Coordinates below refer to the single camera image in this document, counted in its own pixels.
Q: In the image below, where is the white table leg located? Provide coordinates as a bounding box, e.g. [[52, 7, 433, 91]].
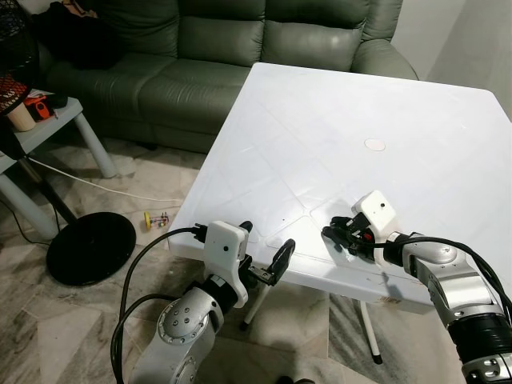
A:
[[242, 284, 273, 331], [358, 300, 384, 366]]

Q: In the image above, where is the green leather sofa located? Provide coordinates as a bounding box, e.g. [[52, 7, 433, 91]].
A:
[[36, 0, 418, 153]]

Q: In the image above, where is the black standing fan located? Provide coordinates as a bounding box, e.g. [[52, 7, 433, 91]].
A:
[[0, 0, 138, 288]]

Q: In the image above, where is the grey side table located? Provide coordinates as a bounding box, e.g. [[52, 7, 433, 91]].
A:
[[0, 92, 118, 241]]

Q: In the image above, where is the orange and black tool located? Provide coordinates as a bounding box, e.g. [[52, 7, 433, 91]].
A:
[[24, 94, 54, 122]]

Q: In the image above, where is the beige cylinder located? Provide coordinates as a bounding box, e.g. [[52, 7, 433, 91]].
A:
[[7, 102, 38, 134]]

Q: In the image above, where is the black clothing pile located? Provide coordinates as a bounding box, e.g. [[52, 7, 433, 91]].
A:
[[36, 0, 122, 70]]

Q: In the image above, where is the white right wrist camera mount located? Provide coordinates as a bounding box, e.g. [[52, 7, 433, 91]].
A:
[[352, 190, 402, 240]]

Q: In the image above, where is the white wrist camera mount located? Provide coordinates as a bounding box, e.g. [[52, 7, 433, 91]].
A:
[[352, 190, 402, 240], [204, 222, 251, 310]]

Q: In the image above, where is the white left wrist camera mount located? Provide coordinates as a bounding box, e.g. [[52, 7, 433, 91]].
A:
[[204, 222, 251, 310]]

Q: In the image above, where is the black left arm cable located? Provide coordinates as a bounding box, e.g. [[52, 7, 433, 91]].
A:
[[110, 226, 207, 384]]

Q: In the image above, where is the thin white cable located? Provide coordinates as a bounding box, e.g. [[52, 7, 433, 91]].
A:
[[27, 158, 186, 204]]

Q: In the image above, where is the thin black floor cable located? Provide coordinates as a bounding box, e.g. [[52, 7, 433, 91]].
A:
[[0, 196, 50, 246]]

